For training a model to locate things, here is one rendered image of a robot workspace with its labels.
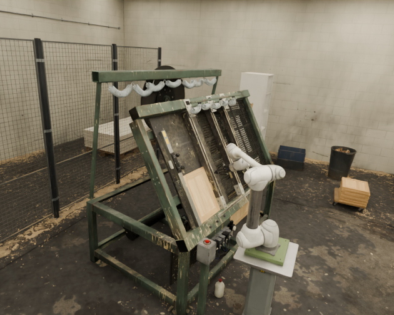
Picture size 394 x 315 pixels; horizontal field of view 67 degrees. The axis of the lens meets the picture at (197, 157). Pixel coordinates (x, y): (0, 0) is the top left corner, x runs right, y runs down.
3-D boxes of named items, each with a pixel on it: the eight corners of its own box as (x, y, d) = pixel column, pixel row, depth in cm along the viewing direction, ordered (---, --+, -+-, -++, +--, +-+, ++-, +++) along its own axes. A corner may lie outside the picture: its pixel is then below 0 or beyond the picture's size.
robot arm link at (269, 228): (281, 245, 265) (284, 224, 257) (264, 250, 258) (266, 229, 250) (271, 235, 279) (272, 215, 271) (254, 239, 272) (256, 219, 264)
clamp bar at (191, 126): (217, 210, 309) (236, 206, 295) (176, 104, 306) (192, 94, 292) (222, 206, 317) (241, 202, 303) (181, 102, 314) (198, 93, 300)
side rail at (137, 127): (174, 240, 262) (184, 239, 255) (128, 124, 259) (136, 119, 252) (179, 237, 266) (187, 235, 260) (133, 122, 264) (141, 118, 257)
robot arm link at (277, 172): (274, 162, 248) (260, 164, 243) (288, 164, 231) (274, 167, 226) (275, 177, 249) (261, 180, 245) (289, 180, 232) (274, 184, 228)
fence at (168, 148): (196, 227, 278) (199, 226, 275) (158, 132, 275) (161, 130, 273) (199, 225, 282) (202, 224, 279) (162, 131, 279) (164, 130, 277)
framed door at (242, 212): (216, 240, 366) (217, 240, 365) (220, 200, 348) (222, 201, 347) (247, 212, 437) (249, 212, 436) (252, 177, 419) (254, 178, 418)
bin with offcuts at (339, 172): (349, 183, 628) (357, 154, 606) (324, 178, 647) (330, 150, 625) (349, 175, 673) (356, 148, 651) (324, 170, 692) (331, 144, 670)
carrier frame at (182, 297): (182, 320, 284) (187, 248, 256) (90, 260, 355) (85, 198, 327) (268, 224, 457) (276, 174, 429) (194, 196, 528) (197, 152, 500)
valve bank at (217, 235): (215, 265, 276) (217, 244, 268) (202, 259, 283) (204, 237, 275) (239, 240, 315) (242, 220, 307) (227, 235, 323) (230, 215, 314)
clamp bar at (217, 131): (236, 195, 343) (254, 192, 328) (199, 100, 340) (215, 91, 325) (240, 193, 351) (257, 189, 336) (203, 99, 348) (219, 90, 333)
